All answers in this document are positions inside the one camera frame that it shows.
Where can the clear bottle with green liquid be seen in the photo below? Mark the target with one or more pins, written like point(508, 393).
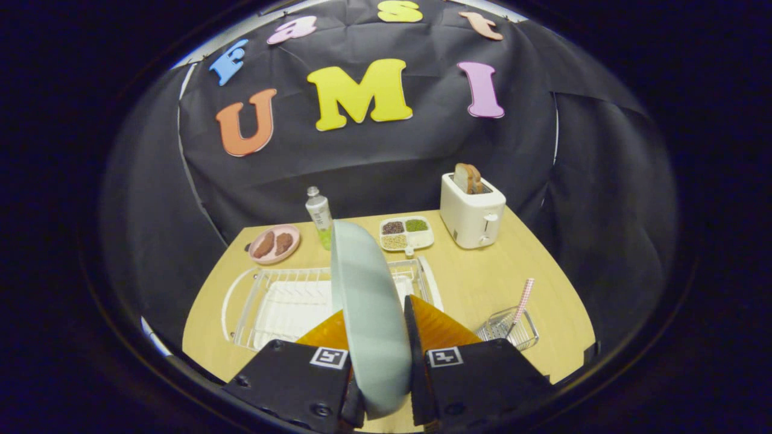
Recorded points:
point(318, 214)

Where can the brown meat piece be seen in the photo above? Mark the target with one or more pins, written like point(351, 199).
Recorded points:
point(283, 243)
point(264, 245)

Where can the black block at table edge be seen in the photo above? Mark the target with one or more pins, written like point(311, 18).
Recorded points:
point(593, 351)

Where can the brown toast slice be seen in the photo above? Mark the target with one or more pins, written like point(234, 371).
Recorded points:
point(476, 179)
point(461, 178)

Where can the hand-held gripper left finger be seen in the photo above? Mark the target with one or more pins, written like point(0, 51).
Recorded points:
point(289, 380)

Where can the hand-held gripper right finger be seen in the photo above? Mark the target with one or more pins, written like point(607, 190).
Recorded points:
point(413, 337)

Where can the white divided tray with beans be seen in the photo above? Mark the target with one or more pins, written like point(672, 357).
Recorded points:
point(422, 239)

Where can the light green plate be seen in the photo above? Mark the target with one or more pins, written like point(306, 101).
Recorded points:
point(368, 313)

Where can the pink plate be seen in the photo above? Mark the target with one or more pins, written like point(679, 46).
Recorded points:
point(271, 260)

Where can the white toaster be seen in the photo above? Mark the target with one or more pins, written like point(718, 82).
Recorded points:
point(470, 217)

